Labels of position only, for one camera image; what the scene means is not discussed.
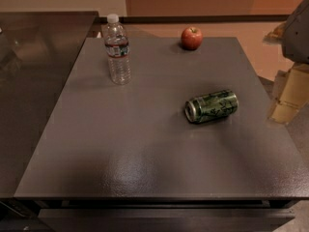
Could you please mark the green soda can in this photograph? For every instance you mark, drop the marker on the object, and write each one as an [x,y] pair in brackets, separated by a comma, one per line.
[212,106]

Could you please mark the red apple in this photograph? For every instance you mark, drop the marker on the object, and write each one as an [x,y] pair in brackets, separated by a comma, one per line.
[191,38]

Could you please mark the dark glossy side table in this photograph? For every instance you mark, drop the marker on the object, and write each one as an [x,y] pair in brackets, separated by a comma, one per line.
[37,52]

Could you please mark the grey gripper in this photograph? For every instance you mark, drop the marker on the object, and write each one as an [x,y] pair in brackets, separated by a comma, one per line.
[297,38]

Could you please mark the clear plastic water bottle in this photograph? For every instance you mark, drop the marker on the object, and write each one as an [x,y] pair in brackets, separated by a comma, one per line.
[117,49]

